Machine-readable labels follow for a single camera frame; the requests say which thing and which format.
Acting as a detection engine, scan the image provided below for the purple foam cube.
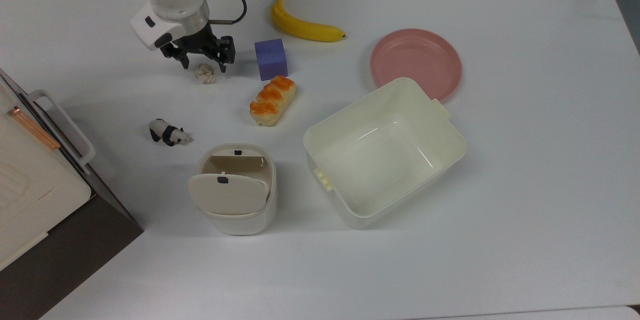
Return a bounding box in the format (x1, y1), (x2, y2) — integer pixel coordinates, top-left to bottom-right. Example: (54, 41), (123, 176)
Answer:
(254, 38), (289, 82)

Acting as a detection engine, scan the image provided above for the cream trash can with lid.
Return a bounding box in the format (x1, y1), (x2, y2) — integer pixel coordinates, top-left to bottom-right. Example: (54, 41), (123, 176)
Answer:
(188, 143), (278, 236)

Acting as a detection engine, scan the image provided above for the yellow toy banana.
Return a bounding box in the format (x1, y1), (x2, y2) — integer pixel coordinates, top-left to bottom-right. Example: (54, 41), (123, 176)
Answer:
(270, 0), (347, 43)

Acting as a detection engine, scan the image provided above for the cream plastic storage bin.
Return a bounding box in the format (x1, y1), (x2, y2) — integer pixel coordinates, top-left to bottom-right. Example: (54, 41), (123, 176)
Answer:
(302, 77), (468, 230)

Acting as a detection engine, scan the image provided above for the dark brown drawer cabinet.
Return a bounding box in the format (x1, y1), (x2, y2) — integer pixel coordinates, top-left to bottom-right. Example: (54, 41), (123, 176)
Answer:
(0, 69), (145, 320)

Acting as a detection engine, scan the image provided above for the white paper ball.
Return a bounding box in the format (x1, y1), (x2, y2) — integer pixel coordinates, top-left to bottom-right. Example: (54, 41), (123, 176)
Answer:
(195, 63), (217, 85)

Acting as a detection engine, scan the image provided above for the pink plastic plate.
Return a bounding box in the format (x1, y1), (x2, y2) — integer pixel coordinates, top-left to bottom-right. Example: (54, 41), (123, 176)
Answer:
(370, 29), (462, 104)

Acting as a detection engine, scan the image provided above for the toy bread with orange glaze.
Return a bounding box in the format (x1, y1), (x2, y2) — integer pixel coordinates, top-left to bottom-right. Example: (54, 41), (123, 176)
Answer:
(249, 75), (297, 127)

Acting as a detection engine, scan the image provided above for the small panda figurine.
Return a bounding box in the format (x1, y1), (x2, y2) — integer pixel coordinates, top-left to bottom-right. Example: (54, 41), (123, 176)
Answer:
(148, 119), (193, 147)

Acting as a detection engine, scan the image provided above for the white drawer handle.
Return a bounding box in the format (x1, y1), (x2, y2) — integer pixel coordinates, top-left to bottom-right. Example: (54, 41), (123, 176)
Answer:
(28, 90), (96, 168)

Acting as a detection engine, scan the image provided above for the cream plastic drawer box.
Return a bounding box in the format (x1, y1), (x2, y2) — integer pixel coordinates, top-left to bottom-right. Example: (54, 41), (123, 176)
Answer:
(0, 77), (92, 271)

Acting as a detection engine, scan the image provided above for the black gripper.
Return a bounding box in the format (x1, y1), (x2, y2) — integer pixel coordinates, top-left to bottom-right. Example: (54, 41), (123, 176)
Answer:
(160, 27), (236, 73)

